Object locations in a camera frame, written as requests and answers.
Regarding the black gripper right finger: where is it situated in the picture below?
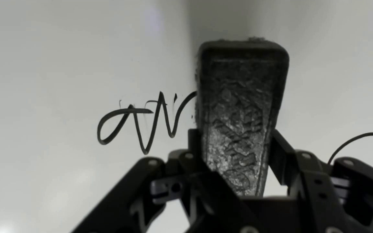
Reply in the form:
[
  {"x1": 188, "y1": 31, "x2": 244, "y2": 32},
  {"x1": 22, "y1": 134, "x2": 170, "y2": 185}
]
[{"x1": 268, "y1": 129, "x2": 297, "y2": 185}]

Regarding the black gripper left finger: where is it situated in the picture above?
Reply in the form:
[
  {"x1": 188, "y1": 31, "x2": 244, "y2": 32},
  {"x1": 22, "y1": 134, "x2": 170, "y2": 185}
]
[{"x1": 187, "y1": 128, "x2": 203, "y2": 165}]

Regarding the black felt board duster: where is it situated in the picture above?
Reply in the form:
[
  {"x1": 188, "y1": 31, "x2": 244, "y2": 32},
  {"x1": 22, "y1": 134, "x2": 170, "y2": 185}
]
[{"x1": 196, "y1": 38, "x2": 290, "y2": 195}]

